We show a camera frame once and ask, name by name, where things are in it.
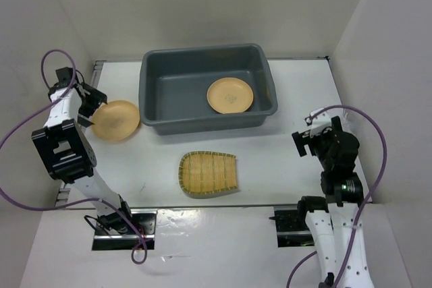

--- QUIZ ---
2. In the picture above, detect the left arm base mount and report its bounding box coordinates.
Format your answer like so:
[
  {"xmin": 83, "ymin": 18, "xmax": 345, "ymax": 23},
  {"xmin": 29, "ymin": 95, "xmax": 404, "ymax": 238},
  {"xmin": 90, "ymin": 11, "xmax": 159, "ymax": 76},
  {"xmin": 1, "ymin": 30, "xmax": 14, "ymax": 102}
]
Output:
[{"xmin": 83, "ymin": 209, "xmax": 159, "ymax": 251}]

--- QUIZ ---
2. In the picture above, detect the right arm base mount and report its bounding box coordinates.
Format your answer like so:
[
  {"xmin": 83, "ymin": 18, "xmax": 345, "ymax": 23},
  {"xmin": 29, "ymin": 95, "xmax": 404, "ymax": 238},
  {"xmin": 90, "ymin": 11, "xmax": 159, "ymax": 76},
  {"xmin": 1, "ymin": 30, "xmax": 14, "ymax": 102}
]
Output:
[{"xmin": 269, "ymin": 205, "xmax": 314, "ymax": 248}]

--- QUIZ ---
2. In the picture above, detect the grey plastic bin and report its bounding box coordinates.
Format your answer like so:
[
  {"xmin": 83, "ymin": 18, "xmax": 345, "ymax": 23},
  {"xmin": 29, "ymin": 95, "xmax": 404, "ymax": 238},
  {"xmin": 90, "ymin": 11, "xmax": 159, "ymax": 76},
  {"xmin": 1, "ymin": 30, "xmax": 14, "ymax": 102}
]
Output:
[{"xmin": 138, "ymin": 43, "xmax": 278, "ymax": 135}]

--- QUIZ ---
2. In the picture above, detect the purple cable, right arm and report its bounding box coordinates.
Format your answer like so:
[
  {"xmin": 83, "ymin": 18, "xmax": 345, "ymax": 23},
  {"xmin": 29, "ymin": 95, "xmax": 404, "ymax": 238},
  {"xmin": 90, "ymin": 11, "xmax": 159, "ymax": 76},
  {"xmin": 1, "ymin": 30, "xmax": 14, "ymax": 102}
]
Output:
[{"xmin": 286, "ymin": 105, "xmax": 387, "ymax": 288}]

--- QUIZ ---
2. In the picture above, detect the clear plastic cup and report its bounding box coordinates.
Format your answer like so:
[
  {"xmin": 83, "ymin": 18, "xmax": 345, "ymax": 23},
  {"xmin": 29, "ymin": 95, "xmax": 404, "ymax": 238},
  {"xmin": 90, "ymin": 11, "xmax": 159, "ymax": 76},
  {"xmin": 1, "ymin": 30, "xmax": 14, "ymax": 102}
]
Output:
[{"xmin": 341, "ymin": 108, "xmax": 357, "ymax": 135}]

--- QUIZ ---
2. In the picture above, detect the yellow bear plate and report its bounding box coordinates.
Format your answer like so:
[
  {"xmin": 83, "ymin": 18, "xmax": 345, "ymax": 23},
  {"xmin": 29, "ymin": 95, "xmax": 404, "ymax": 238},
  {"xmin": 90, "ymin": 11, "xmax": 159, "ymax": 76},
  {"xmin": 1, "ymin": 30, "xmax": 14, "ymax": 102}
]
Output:
[
  {"xmin": 207, "ymin": 78, "xmax": 254, "ymax": 114},
  {"xmin": 91, "ymin": 100, "xmax": 140, "ymax": 142}
]

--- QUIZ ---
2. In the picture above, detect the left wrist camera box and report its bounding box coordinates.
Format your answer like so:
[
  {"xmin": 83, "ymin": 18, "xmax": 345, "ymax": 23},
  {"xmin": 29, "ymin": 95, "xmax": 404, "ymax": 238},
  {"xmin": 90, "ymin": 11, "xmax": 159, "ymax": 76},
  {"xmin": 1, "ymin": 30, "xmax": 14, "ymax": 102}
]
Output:
[{"xmin": 55, "ymin": 67, "xmax": 73, "ymax": 88}]

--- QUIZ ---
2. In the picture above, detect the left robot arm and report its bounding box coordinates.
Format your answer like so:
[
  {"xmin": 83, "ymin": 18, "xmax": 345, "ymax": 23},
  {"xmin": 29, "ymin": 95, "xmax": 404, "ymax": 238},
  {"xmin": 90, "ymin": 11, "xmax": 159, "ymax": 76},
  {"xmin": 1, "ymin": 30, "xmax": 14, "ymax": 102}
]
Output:
[{"xmin": 31, "ymin": 67, "xmax": 134, "ymax": 235}]

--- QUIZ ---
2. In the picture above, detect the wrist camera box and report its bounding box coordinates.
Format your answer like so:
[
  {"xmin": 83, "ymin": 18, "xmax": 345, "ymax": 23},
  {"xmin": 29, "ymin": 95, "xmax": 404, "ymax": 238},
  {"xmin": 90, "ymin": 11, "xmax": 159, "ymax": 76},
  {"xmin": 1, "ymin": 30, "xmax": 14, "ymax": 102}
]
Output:
[
  {"xmin": 55, "ymin": 67, "xmax": 73, "ymax": 88},
  {"xmin": 304, "ymin": 107, "xmax": 331, "ymax": 138}
]

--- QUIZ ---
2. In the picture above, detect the woven bamboo tray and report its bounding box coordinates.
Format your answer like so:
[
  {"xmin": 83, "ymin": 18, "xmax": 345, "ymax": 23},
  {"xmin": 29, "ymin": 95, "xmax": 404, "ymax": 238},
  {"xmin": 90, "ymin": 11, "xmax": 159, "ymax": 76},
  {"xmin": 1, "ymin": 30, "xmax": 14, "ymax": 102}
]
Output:
[{"xmin": 178, "ymin": 151, "xmax": 238, "ymax": 197}]

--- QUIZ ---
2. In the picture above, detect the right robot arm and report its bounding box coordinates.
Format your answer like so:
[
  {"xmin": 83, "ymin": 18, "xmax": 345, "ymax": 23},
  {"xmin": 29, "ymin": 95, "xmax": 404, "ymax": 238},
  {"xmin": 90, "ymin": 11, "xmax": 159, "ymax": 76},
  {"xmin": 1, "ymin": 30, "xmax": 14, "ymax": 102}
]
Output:
[{"xmin": 292, "ymin": 112, "xmax": 374, "ymax": 287}]

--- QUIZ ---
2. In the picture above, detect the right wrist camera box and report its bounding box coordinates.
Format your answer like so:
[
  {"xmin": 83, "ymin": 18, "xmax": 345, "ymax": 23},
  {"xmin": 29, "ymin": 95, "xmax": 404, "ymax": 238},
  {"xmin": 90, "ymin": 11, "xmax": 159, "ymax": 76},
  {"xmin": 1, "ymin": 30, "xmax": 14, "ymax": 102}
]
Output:
[{"xmin": 304, "ymin": 107, "xmax": 331, "ymax": 138}]

